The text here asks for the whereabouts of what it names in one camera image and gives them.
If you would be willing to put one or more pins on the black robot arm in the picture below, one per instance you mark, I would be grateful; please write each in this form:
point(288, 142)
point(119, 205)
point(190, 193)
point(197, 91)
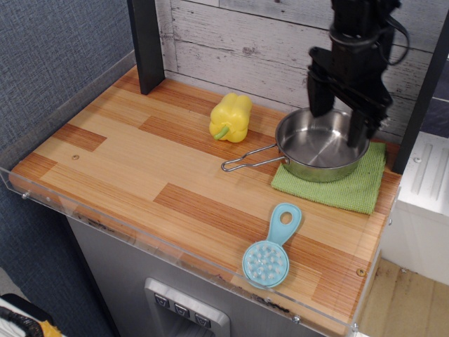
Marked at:
point(362, 35)

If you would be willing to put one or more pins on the yellow object bottom left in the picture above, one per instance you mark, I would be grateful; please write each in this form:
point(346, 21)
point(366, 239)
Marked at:
point(49, 330)

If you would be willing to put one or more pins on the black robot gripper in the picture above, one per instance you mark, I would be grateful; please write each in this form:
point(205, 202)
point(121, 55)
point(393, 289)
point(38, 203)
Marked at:
point(351, 73)

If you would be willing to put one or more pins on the clear acrylic table guard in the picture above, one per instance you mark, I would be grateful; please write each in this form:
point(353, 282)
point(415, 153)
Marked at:
point(92, 146)

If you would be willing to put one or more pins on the light blue scrubbing brush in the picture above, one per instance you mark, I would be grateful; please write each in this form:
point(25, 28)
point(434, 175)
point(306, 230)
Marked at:
point(265, 263)

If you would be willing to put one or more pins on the green knitted cloth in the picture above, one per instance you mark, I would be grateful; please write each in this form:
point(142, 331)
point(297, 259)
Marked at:
point(356, 192)

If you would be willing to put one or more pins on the stainless steel pot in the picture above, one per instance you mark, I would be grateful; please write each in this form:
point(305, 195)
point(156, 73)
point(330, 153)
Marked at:
point(314, 149)

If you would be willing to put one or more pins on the white side cabinet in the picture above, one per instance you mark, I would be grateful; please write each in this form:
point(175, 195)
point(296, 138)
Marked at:
point(416, 236)

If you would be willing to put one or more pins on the yellow toy bell pepper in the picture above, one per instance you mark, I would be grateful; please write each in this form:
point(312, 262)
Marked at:
point(229, 119)

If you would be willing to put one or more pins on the grey toy fridge cabinet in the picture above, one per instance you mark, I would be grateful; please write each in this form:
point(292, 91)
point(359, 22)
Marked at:
point(152, 288)

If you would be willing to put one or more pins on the black right frame post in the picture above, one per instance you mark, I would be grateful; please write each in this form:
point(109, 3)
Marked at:
point(423, 100)

